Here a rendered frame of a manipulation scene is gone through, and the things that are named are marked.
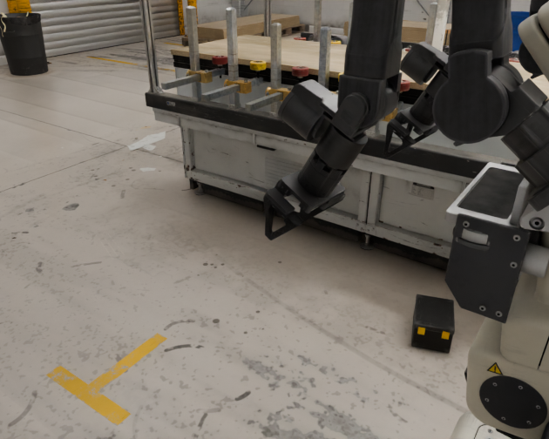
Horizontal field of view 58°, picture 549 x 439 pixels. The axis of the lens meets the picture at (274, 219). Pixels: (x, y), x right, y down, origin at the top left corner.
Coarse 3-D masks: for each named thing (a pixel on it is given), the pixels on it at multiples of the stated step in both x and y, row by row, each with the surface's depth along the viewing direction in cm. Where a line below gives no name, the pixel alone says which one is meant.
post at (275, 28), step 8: (272, 24) 217; (280, 24) 217; (272, 32) 218; (280, 32) 218; (272, 40) 219; (280, 40) 220; (272, 48) 221; (280, 48) 222; (272, 56) 223; (280, 56) 223; (272, 64) 224; (280, 64) 225; (272, 72) 226; (280, 72) 227; (272, 80) 228; (280, 80) 228; (272, 88) 229; (272, 104) 233; (280, 104) 234
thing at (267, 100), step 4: (292, 88) 234; (276, 92) 227; (280, 92) 227; (268, 96) 221; (272, 96) 221; (276, 96) 223; (280, 96) 225; (256, 100) 215; (260, 100) 215; (264, 100) 216; (268, 100) 219; (272, 100) 221; (276, 100) 224; (248, 104) 210; (252, 104) 210; (256, 104) 212; (260, 104) 214; (264, 104) 217; (268, 104) 220; (248, 108) 210; (252, 108) 210; (256, 108) 213
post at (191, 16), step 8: (192, 8) 239; (192, 16) 240; (192, 24) 242; (192, 32) 244; (192, 40) 246; (192, 48) 248; (192, 56) 250; (192, 64) 252; (192, 88) 258; (200, 88) 259; (200, 96) 260
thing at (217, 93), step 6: (252, 78) 250; (258, 78) 250; (234, 84) 238; (252, 84) 247; (258, 84) 251; (216, 90) 229; (222, 90) 230; (228, 90) 233; (234, 90) 237; (204, 96) 222; (210, 96) 224; (216, 96) 227; (222, 96) 231
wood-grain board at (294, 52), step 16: (176, 48) 287; (208, 48) 287; (224, 48) 287; (240, 48) 287; (256, 48) 287; (288, 48) 287; (304, 48) 287; (336, 48) 287; (288, 64) 244; (304, 64) 244; (336, 64) 244; (512, 64) 244; (544, 80) 214
